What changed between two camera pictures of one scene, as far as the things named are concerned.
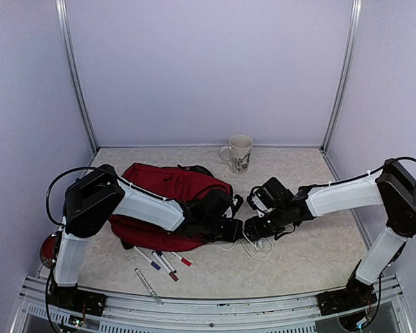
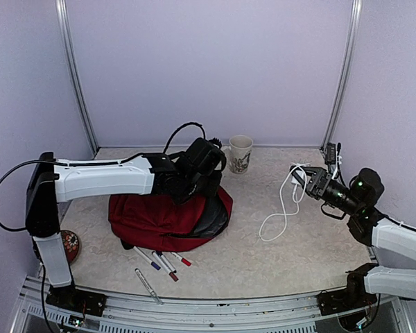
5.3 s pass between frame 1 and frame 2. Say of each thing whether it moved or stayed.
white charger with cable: moved
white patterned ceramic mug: stayed
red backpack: stayed
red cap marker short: stayed
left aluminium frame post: stayed
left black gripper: moved
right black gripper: moved
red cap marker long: stayed
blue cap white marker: stayed
